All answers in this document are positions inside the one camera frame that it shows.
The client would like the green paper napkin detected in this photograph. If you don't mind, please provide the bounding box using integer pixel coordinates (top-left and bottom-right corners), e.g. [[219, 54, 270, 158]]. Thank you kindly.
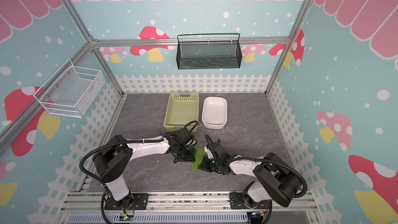
[[190, 146, 206, 172]]

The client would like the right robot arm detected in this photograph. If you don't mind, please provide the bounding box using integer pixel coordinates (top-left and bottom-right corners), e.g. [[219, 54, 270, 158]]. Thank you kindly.
[[199, 134, 308, 209]]

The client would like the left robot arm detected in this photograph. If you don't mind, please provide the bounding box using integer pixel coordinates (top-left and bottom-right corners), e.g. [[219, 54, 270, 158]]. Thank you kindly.
[[79, 120, 198, 203]]

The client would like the green perforated plastic basket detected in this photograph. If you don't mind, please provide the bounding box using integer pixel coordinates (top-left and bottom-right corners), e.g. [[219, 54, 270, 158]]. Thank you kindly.
[[164, 93, 200, 132]]

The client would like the white plastic tub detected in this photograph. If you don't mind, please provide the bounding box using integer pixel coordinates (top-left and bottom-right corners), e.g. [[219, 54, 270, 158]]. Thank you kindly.
[[202, 96, 228, 130]]

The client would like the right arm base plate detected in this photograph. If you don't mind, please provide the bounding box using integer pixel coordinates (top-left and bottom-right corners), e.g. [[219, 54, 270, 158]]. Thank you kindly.
[[229, 191, 272, 209]]

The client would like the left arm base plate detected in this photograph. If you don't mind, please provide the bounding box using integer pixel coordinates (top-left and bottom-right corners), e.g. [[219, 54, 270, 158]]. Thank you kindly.
[[105, 193, 149, 211]]

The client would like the black wire mesh basket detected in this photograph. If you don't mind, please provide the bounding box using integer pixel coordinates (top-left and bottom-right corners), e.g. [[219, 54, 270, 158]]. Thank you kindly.
[[176, 33, 243, 69]]

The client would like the aluminium mounting rail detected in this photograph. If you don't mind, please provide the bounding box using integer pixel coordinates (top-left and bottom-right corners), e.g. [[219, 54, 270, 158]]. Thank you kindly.
[[55, 191, 322, 224]]

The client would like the white wire mesh basket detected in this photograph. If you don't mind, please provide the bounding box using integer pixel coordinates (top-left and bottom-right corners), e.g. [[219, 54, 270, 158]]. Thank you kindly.
[[33, 60, 105, 118]]

